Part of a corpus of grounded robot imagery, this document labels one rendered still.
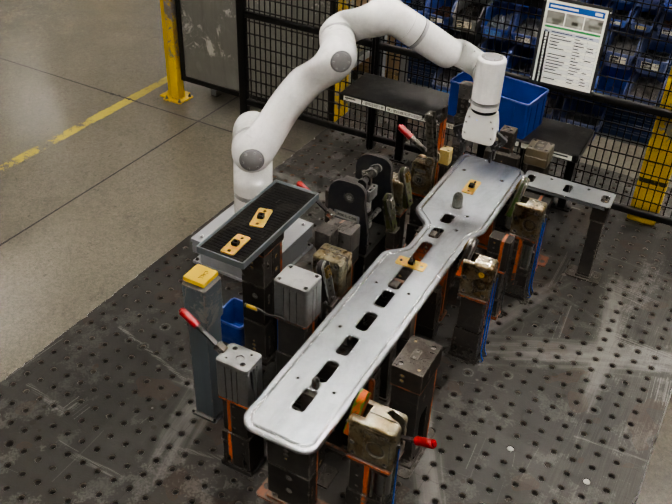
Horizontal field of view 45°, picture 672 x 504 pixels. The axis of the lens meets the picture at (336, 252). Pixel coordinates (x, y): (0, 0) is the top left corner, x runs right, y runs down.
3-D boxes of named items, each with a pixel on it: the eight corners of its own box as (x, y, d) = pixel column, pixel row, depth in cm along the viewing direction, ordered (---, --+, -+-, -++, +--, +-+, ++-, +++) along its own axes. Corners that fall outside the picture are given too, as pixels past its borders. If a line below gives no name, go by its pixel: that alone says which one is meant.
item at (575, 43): (591, 96, 277) (613, 8, 259) (528, 81, 286) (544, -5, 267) (593, 94, 279) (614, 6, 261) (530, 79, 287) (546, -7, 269)
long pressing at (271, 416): (322, 465, 167) (323, 460, 166) (232, 423, 175) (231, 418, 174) (527, 172, 266) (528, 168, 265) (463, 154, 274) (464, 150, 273)
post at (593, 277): (597, 285, 265) (618, 211, 248) (564, 274, 269) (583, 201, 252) (602, 274, 270) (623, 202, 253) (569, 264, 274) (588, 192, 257)
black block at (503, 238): (500, 326, 248) (516, 249, 230) (467, 314, 252) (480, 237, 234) (508, 311, 253) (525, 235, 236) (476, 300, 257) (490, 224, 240)
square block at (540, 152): (529, 243, 283) (549, 153, 262) (507, 236, 286) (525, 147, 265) (536, 232, 289) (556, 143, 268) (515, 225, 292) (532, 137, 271)
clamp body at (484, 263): (479, 371, 232) (497, 275, 211) (439, 355, 236) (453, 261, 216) (490, 351, 238) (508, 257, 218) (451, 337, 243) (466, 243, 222)
